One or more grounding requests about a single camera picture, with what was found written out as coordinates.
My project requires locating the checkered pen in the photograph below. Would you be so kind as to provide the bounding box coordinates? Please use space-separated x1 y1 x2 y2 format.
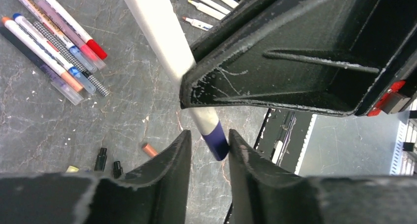
33 21 110 97

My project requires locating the black marker cap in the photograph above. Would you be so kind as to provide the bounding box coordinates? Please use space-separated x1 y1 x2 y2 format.
113 161 124 179
93 147 107 171

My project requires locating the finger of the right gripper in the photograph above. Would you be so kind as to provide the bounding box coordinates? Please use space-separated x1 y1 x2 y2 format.
179 0 417 116

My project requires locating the brown marker cap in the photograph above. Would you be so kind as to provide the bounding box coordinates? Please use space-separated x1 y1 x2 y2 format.
142 143 158 158

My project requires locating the brown capped white marker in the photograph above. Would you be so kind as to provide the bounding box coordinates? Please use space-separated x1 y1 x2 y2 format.
182 17 213 31

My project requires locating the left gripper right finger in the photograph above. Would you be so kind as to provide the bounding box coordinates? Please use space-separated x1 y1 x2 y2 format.
229 129 417 224

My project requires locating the pink capped marker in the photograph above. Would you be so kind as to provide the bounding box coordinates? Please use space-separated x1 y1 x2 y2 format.
34 0 106 69

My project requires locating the purple capped marker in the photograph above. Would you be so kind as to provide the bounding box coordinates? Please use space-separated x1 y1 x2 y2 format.
117 0 221 136

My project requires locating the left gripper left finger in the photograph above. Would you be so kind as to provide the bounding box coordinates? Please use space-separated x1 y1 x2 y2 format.
0 130 192 224

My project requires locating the purple marker cap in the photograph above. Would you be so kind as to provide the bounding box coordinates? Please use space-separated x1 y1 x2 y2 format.
203 121 230 161

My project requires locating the yellow marker cap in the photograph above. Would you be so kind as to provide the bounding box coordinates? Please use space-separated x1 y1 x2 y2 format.
66 166 79 173

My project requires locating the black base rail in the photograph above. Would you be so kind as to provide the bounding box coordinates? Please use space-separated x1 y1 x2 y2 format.
225 109 317 224

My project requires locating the orange capped white marker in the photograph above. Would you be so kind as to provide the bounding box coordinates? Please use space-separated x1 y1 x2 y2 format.
1 16 83 92

